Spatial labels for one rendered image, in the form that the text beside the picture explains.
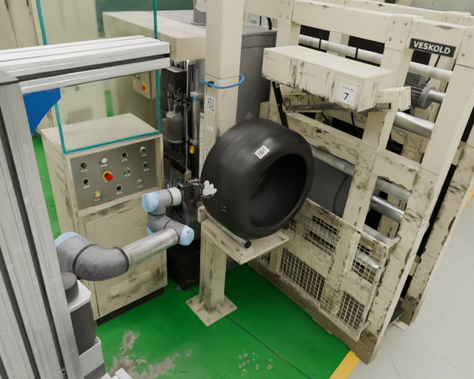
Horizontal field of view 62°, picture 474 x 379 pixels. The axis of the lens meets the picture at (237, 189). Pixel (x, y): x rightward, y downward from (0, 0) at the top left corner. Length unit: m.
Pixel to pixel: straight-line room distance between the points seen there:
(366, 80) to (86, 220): 1.61
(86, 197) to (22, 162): 1.73
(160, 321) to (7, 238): 2.29
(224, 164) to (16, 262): 1.26
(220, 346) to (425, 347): 1.38
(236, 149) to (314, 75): 0.49
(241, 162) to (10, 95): 1.29
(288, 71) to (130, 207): 1.19
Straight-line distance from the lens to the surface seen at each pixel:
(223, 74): 2.00
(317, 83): 1.89
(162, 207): 1.63
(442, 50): 1.93
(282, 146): 1.82
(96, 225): 2.38
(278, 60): 2.04
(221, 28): 1.94
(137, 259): 1.42
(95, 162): 2.25
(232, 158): 1.78
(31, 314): 0.76
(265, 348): 2.76
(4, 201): 0.62
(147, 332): 2.83
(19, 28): 5.19
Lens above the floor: 2.18
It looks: 31 degrees down
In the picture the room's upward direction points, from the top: 4 degrees clockwise
